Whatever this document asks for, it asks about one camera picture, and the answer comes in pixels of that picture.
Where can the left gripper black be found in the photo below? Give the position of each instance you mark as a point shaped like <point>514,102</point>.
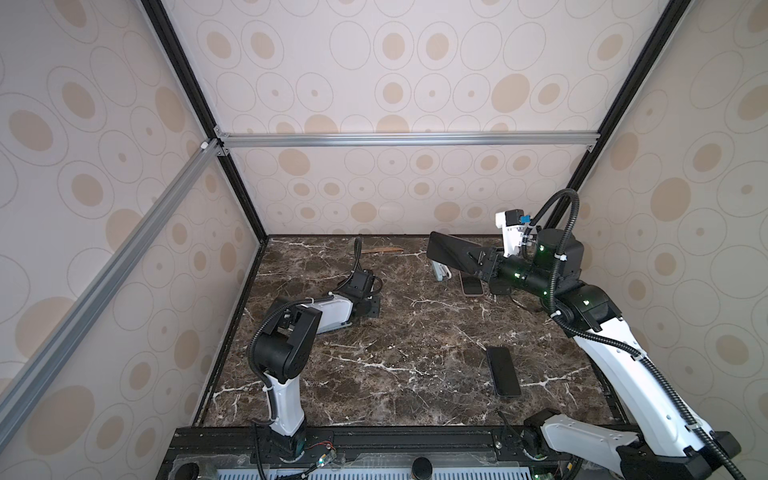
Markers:
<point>374,308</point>

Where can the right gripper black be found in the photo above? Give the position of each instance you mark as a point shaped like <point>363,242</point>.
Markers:
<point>497,263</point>

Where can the black phone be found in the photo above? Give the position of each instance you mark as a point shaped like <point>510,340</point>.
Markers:
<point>456,253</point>
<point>503,374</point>

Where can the pink phone case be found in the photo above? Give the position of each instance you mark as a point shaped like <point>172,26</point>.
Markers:
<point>471,286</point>

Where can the black phone case horizontal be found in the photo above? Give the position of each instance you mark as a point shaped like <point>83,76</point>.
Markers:
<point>499,287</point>

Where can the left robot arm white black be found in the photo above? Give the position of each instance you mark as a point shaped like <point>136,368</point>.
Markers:
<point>281,347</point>

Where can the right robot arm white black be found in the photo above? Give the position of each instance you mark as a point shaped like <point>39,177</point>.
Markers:
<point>671,441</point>

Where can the brown wooden stick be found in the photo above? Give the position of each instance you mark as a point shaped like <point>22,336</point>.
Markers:
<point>384,250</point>

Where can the small white blue box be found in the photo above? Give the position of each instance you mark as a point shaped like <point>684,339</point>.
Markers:
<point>441,271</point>

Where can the black knob front centre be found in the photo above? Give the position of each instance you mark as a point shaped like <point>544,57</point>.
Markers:
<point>421,469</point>

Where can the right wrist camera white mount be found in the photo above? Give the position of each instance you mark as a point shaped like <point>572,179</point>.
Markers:
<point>513,225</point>

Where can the horizontal aluminium rail back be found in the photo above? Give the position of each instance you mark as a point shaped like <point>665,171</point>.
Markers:
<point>410,139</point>

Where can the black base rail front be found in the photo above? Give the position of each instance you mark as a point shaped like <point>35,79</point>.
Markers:
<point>361,445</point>

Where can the diagonal aluminium rail left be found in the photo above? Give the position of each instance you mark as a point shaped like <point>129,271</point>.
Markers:
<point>39,372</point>

